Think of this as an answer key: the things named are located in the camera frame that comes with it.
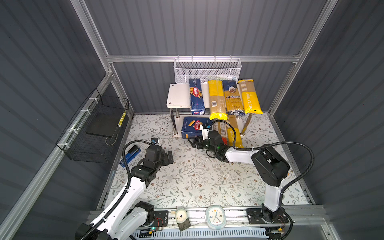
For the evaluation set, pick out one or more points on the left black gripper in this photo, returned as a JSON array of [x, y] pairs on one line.
[[165, 161]]

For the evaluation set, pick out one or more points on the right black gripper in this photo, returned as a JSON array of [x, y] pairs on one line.
[[197, 139]]

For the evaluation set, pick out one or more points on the red spaghetti bag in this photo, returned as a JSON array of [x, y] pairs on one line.
[[223, 132]]

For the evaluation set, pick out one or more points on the blue Barilla rigatoni box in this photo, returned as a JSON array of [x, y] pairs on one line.
[[191, 126]]

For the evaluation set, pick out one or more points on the yellow clear spaghetti bag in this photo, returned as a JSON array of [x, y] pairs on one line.
[[217, 100]]

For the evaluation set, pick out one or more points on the blue Barilla spaghetti box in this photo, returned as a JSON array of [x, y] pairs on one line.
[[196, 97]]

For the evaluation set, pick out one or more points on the blue Ankara spaghetti bag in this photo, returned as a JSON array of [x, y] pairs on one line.
[[234, 103]]

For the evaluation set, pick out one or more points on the yellow Pastatime spaghetti bag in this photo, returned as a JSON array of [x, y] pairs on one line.
[[249, 97]]

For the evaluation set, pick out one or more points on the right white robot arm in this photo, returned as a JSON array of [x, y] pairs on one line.
[[271, 166]]

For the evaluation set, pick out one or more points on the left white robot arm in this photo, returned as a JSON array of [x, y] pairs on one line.
[[120, 198]]

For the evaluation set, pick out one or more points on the white two-tier shelf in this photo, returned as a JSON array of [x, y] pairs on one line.
[[179, 98]]

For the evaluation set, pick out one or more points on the blue stapler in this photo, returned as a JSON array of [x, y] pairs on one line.
[[132, 153]]

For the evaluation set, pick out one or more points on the tape roll dispenser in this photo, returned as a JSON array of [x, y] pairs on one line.
[[182, 219]]

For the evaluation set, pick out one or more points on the yellow green marker pen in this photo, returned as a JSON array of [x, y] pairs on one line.
[[120, 123]]

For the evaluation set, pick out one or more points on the white analog clock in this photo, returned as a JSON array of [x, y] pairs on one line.
[[216, 217]]

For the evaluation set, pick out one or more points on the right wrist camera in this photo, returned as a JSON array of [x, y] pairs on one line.
[[205, 131]]

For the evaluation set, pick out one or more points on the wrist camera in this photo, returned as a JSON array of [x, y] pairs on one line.
[[205, 131], [156, 141]]

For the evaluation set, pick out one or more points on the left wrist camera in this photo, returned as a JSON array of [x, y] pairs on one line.
[[156, 141]]

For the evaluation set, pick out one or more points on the white wire mesh basket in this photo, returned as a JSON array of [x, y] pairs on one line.
[[206, 69]]

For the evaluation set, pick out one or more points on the black wire mesh basket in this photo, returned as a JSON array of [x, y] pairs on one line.
[[94, 136]]

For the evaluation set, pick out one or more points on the aluminium mounting rail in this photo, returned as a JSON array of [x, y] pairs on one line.
[[253, 216]]

